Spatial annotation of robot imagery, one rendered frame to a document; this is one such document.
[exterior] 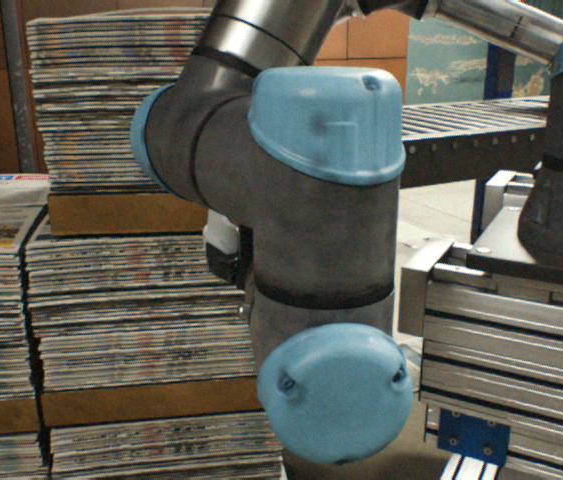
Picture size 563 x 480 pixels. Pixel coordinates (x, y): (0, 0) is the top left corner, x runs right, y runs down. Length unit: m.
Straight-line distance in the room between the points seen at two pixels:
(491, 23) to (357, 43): 3.93
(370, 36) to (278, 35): 4.90
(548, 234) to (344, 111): 0.49
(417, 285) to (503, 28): 0.67
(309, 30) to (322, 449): 0.25
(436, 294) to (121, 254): 0.37
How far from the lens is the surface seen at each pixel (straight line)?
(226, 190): 0.35
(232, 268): 0.55
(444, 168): 1.65
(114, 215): 0.73
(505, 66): 2.70
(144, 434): 0.84
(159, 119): 0.43
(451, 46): 5.94
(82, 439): 0.85
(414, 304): 0.82
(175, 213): 0.72
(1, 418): 0.84
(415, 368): 2.17
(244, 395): 0.81
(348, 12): 1.24
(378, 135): 0.30
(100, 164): 0.71
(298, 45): 0.43
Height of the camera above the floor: 1.05
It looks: 18 degrees down
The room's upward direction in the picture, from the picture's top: straight up
